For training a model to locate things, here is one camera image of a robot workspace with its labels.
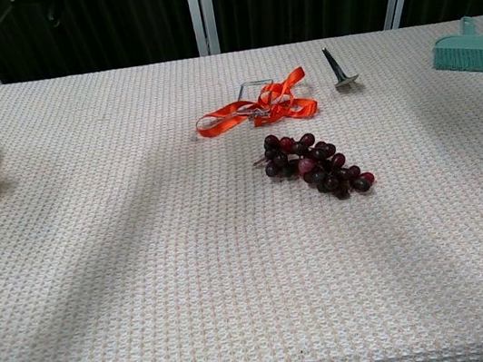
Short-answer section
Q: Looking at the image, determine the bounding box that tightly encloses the dark red grape bunch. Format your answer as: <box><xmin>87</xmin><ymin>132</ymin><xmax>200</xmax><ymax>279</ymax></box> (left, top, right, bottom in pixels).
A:
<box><xmin>249</xmin><ymin>119</ymin><xmax>379</xmax><ymax>214</ymax></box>

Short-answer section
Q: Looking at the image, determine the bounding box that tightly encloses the clear badge holder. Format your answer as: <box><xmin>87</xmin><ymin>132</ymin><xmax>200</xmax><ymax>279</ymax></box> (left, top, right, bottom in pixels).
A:
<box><xmin>234</xmin><ymin>77</ymin><xmax>278</xmax><ymax>105</ymax></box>

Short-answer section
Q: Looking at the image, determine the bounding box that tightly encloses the beige waffle tablecloth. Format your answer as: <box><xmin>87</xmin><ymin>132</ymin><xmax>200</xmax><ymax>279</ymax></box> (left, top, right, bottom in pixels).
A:
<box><xmin>0</xmin><ymin>6</ymin><xmax>483</xmax><ymax>362</ymax></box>

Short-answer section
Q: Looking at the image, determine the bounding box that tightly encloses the metal engine valve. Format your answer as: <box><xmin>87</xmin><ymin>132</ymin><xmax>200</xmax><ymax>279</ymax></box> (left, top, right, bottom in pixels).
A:
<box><xmin>320</xmin><ymin>42</ymin><xmax>361</xmax><ymax>93</ymax></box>

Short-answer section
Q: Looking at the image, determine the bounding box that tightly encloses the teal hand brush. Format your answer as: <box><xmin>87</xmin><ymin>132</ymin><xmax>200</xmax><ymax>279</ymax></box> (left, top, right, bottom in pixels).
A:
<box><xmin>426</xmin><ymin>13</ymin><xmax>483</xmax><ymax>86</ymax></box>

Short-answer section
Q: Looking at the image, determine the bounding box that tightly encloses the orange lanyard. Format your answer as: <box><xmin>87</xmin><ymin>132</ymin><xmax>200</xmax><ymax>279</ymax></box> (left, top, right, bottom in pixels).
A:
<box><xmin>189</xmin><ymin>64</ymin><xmax>321</xmax><ymax>141</ymax></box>

